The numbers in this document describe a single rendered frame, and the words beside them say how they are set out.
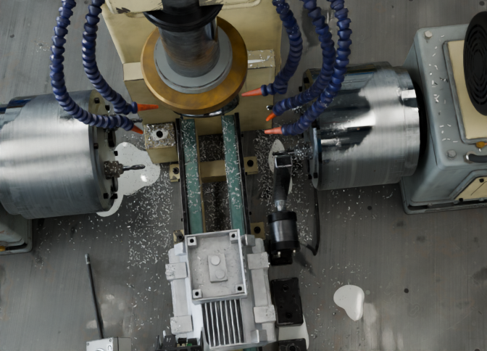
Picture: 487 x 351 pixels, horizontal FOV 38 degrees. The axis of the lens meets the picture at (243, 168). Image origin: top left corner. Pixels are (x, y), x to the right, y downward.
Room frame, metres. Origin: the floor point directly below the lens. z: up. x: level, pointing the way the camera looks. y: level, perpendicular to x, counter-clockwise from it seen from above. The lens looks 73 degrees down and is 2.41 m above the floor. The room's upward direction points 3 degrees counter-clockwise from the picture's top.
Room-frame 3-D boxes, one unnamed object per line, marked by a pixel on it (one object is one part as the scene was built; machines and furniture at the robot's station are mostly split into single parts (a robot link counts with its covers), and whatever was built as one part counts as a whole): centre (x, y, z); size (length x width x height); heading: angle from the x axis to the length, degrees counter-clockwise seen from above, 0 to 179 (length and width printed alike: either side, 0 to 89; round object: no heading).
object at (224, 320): (0.18, 0.06, 1.01); 0.20 x 0.19 x 0.19; 4
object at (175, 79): (0.53, 0.07, 1.43); 0.18 x 0.18 x 0.48
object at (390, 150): (0.51, -0.26, 1.04); 0.41 x 0.25 x 0.25; 92
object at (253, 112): (0.65, 0.08, 0.97); 0.30 x 0.11 x 0.34; 92
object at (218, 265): (0.22, 0.06, 1.11); 0.12 x 0.11 x 0.07; 4
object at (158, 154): (0.56, 0.18, 0.86); 0.07 x 0.06 x 0.12; 92
